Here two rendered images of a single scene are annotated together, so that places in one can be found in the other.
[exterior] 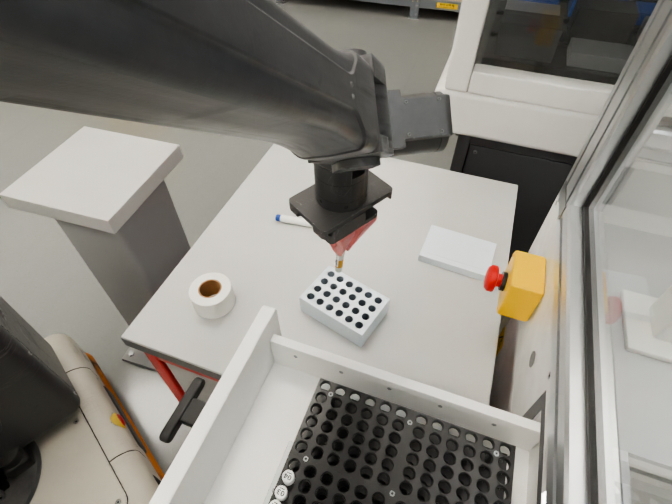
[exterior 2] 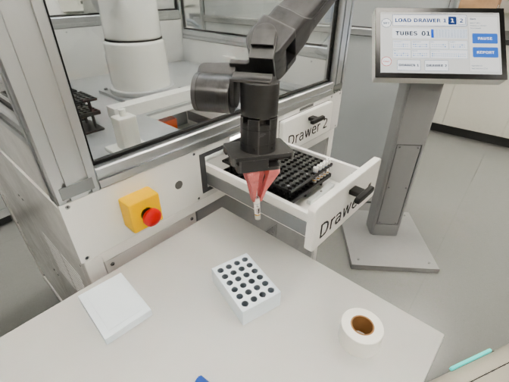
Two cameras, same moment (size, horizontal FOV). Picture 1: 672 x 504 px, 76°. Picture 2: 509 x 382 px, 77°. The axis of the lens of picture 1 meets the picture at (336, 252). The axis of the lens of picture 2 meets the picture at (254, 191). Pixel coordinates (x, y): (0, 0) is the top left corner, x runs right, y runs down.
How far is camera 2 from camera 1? 82 cm
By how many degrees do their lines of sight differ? 96
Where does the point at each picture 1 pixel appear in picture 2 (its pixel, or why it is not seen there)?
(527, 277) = (144, 192)
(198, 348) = (369, 301)
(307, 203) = (282, 148)
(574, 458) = (223, 121)
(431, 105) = (214, 66)
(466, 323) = (167, 257)
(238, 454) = not seen: hidden behind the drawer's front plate
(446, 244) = (117, 310)
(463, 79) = not seen: outside the picture
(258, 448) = not seen: hidden behind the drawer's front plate
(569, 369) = (198, 131)
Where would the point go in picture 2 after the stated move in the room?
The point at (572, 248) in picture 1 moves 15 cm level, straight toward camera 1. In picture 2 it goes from (133, 154) to (203, 139)
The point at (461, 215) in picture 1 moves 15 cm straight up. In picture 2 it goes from (56, 352) to (21, 292)
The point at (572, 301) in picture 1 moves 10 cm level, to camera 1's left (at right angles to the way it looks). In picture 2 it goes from (167, 142) to (207, 148)
